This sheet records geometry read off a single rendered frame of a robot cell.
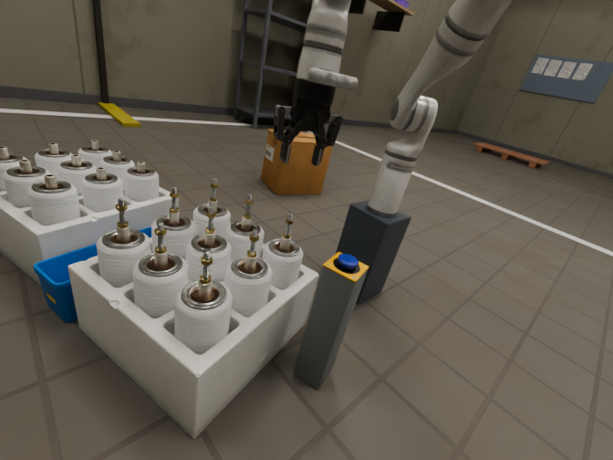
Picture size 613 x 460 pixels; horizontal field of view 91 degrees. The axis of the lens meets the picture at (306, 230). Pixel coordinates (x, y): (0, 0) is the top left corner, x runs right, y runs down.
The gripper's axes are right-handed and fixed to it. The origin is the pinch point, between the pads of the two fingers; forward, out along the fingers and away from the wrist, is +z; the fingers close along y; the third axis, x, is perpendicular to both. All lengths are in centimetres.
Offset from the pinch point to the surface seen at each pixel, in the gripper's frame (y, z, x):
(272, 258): 3.7, 22.7, 3.0
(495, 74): -711, -98, -492
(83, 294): 40, 33, -5
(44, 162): 55, 24, -54
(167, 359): 26.1, 30.9, 17.6
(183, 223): 20.8, 21.7, -12.6
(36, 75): 101, 29, -266
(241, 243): 8.5, 23.6, -5.5
